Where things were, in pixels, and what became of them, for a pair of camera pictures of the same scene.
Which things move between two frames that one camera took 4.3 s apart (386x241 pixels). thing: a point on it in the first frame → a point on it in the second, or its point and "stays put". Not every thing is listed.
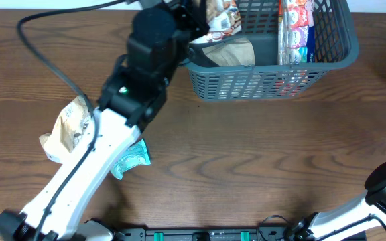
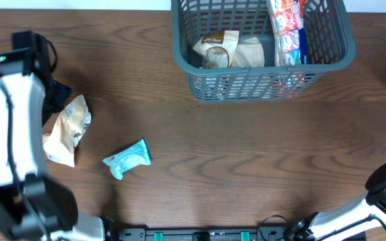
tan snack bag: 70,124 stays put
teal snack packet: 135,155 stays put
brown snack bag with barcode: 224,21 → 217,48
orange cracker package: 283,32 → 303,55
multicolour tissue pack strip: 300,15 → 287,23
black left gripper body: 189,25 → 57,94
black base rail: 202,234 stays put
